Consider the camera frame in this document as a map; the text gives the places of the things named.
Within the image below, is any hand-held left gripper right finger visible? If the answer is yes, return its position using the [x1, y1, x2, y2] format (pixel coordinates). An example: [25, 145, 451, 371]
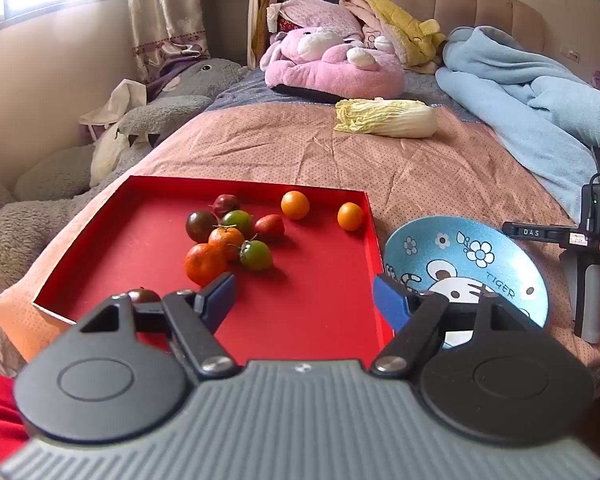
[370, 273, 532, 377]

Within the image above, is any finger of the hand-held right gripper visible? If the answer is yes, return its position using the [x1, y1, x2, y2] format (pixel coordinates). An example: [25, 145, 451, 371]
[502, 221, 572, 244]

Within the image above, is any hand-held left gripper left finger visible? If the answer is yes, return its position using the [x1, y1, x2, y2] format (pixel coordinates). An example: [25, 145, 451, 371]
[79, 272, 242, 379]

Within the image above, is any large orange tomato front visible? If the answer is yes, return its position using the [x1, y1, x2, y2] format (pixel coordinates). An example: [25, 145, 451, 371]
[184, 243, 229, 287]

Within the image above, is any green tomato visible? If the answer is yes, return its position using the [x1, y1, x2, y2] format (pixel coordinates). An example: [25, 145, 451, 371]
[222, 210, 255, 239]
[239, 240, 274, 272]

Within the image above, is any blue cartoon print bowl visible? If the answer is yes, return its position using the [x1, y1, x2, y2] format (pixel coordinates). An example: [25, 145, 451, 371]
[382, 215, 551, 351]

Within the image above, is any orange tomato middle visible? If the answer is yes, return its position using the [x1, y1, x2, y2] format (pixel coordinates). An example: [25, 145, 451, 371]
[208, 226, 246, 261]

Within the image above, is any dark brown tomato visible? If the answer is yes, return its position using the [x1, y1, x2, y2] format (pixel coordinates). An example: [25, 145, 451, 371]
[186, 210, 219, 244]
[127, 287, 162, 305]

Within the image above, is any red shallow cardboard tray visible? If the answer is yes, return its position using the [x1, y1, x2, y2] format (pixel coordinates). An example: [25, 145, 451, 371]
[31, 175, 399, 362]

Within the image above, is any dark red tomato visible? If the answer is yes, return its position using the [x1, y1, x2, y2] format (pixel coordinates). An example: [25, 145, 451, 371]
[212, 194, 241, 216]

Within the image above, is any orange tomato right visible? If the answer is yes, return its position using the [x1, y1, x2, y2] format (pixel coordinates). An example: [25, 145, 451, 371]
[337, 202, 365, 232]

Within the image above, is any orange tomato centre top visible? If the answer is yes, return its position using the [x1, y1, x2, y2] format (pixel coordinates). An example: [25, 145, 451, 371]
[280, 190, 311, 221]

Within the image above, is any light blue fleece blanket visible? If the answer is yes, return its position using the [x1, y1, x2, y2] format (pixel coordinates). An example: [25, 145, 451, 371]
[435, 26, 600, 222]

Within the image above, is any pink dotted bedspread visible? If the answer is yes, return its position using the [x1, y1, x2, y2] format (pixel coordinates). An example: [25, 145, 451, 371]
[0, 102, 600, 378]

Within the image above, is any napa cabbage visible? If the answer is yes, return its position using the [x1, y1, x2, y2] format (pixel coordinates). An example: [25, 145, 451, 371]
[334, 97, 439, 139]

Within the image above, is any large grey plush toy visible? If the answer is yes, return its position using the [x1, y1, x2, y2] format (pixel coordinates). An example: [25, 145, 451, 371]
[0, 57, 252, 311]

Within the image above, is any grey blue bed sheet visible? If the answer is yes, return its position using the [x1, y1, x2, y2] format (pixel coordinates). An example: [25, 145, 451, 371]
[204, 66, 486, 125]

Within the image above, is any white tote bag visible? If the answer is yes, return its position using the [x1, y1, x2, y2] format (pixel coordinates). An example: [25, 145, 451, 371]
[79, 79, 148, 143]

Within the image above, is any pink plush rabbit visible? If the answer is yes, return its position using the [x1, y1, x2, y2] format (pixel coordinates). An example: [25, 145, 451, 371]
[259, 26, 406, 97]

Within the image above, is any beige padded headboard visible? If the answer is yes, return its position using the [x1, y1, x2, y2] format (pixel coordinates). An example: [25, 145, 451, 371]
[285, 0, 549, 54]

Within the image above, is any yellow fleece blanket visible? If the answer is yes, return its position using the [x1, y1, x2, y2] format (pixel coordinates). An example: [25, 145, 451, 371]
[352, 0, 449, 74]

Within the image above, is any beige hanging cloth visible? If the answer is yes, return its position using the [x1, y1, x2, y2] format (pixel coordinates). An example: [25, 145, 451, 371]
[247, 0, 274, 69]

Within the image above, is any pink fleece blanket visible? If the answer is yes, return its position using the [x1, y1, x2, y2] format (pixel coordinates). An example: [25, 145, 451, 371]
[339, 0, 397, 55]

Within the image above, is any floral patterned curtain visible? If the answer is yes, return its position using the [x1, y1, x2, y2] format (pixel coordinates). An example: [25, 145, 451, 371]
[124, 0, 212, 85]

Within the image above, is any pink printed pillow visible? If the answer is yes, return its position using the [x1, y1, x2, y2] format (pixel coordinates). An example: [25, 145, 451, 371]
[266, 0, 365, 43]

